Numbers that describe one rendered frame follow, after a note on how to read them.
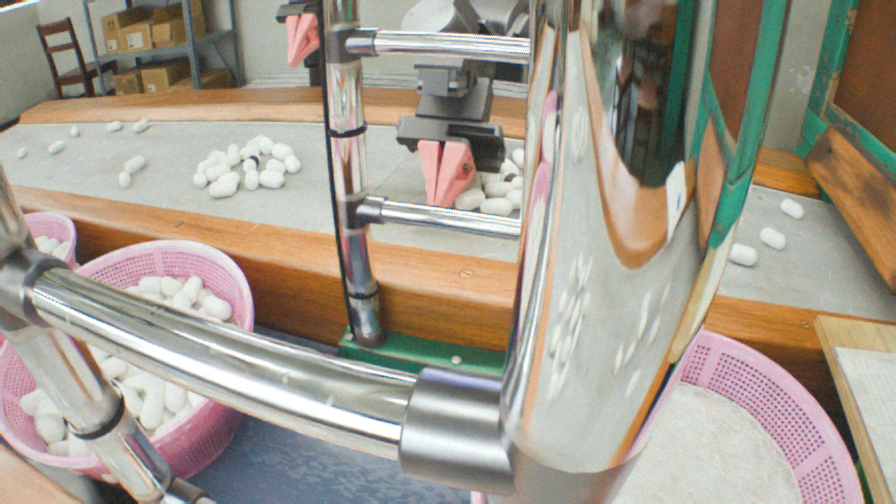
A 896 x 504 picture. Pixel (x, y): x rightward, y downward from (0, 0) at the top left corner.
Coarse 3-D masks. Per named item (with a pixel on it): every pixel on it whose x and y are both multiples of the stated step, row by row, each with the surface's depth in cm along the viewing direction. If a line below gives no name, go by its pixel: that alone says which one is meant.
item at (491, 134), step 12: (420, 120) 50; (432, 120) 50; (444, 120) 49; (456, 120) 49; (456, 132) 49; (468, 132) 49; (480, 132) 49; (492, 132) 49; (480, 144) 53; (492, 144) 52; (504, 144) 52; (504, 156) 53
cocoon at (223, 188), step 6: (222, 180) 58; (228, 180) 58; (210, 186) 57; (216, 186) 57; (222, 186) 57; (228, 186) 57; (234, 186) 58; (210, 192) 57; (216, 192) 57; (222, 192) 57; (228, 192) 58; (234, 192) 58
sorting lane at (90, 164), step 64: (64, 128) 89; (128, 128) 84; (192, 128) 79; (256, 128) 77; (320, 128) 75; (384, 128) 73; (128, 192) 61; (192, 192) 60; (256, 192) 59; (320, 192) 59; (384, 192) 58; (768, 192) 61; (512, 256) 49; (768, 256) 49; (832, 256) 48
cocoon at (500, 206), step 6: (492, 198) 54; (498, 198) 53; (504, 198) 53; (486, 204) 53; (492, 204) 53; (498, 204) 53; (504, 204) 53; (510, 204) 53; (486, 210) 53; (492, 210) 53; (498, 210) 53; (504, 210) 53; (510, 210) 53
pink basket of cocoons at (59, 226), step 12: (24, 216) 51; (36, 216) 51; (48, 216) 51; (60, 216) 51; (36, 228) 52; (48, 228) 52; (60, 228) 51; (72, 228) 48; (60, 240) 52; (72, 240) 46; (72, 252) 45; (72, 264) 46; (0, 336) 36; (0, 348) 36
